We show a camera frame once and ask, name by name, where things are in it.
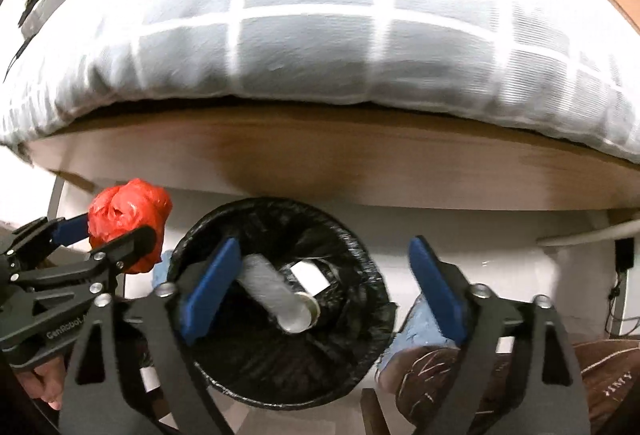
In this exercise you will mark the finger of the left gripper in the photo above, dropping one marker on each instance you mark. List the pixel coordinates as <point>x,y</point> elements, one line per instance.
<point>117,255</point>
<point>45,231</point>

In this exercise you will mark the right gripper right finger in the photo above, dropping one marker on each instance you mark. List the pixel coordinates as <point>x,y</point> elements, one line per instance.
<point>544,391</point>

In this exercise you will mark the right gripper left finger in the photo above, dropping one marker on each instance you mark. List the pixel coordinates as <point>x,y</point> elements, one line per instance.
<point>131,370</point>

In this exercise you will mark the red plastic bag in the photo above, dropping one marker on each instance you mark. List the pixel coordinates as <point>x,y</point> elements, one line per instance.
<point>120,209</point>

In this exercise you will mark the black lined trash bin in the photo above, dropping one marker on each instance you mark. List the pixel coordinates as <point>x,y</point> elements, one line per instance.
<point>244,353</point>

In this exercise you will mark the left hand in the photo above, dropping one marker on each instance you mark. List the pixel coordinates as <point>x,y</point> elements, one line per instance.
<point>45,382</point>

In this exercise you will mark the brown patterned pajama legs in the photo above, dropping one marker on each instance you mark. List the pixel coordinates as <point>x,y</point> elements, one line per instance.
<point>415,376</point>

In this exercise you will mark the white cylinder in bin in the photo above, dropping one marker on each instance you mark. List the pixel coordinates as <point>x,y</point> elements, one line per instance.
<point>294,312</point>

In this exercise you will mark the grey checked bed mattress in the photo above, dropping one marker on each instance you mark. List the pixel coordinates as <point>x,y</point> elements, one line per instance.
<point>566,68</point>

